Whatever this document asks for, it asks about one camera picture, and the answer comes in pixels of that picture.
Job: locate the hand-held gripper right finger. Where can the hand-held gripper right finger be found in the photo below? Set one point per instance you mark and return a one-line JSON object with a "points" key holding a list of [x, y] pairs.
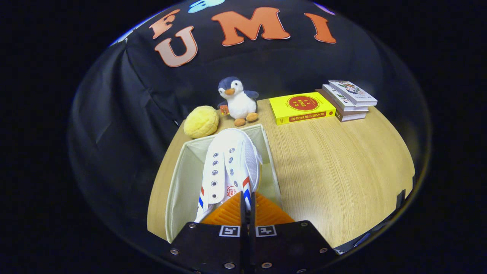
{"points": [[289, 247]]}

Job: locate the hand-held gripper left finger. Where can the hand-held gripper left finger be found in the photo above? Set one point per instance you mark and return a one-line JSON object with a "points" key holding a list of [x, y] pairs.
{"points": [[213, 247]]}

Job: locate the beige fabric storage box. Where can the beige fabric storage box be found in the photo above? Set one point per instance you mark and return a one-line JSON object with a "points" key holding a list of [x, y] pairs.
{"points": [[182, 190]]}

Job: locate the white striped canvas shoe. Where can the white striped canvas shoe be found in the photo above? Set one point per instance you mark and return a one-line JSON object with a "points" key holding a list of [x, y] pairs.
{"points": [[228, 160]]}

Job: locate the yellow bun plush toy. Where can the yellow bun plush toy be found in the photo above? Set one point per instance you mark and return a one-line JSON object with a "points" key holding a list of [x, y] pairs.
{"points": [[201, 122]]}

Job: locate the yellow book with red circle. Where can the yellow book with red circle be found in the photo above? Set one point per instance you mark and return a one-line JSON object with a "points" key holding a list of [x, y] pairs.
{"points": [[300, 106]]}

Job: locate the penguin plush toy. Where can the penguin plush toy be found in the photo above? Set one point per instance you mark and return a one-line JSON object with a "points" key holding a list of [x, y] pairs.
{"points": [[239, 102]]}

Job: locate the white floral cover book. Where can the white floral cover book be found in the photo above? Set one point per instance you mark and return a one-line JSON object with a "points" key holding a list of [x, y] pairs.
{"points": [[352, 92]]}

